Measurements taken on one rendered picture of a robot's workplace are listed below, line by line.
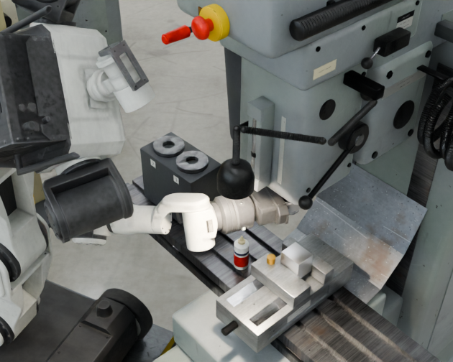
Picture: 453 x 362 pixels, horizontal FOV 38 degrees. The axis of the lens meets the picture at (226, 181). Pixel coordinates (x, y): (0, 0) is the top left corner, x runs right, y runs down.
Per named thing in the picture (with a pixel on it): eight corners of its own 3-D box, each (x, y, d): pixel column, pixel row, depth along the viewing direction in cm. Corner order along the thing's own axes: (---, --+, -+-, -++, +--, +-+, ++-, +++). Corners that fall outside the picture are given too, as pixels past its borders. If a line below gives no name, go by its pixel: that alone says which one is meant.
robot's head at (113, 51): (111, 98, 126) (129, 95, 120) (86, 58, 123) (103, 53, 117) (135, 80, 129) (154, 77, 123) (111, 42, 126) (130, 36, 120)
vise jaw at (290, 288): (293, 309, 161) (294, 298, 158) (250, 274, 169) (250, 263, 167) (310, 296, 164) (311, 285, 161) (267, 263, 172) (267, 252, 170)
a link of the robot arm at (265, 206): (290, 203, 149) (241, 215, 145) (287, 234, 155) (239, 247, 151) (268, 170, 158) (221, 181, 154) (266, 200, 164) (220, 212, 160)
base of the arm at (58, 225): (60, 253, 131) (60, 235, 121) (36, 195, 134) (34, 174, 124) (131, 225, 136) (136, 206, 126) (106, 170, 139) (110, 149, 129)
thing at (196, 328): (256, 427, 166) (257, 400, 159) (171, 340, 186) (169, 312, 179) (382, 321, 192) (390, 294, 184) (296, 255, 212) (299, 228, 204)
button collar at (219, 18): (221, 47, 111) (221, 14, 107) (198, 34, 115) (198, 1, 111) (230, 43, 112) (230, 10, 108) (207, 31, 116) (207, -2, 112)
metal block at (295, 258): (297, 281, 165) (298, 264, 162) (280, 268, 169) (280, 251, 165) (310, 271, 168) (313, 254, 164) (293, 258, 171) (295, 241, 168)
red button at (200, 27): (203, 45, 110) (203, 23, 107) (188, 36, 112) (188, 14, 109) (218, 39, 111) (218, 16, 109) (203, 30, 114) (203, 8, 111)
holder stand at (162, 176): (192, 233, 191) (190, 179, 178) (144, 197, 203) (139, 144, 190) (222, 213, 197) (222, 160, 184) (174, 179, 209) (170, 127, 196)
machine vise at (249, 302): (257, 354, 159) (258, 325, 152) (215, 317, 168) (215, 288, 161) (351, 280, 177) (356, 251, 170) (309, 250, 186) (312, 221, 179)
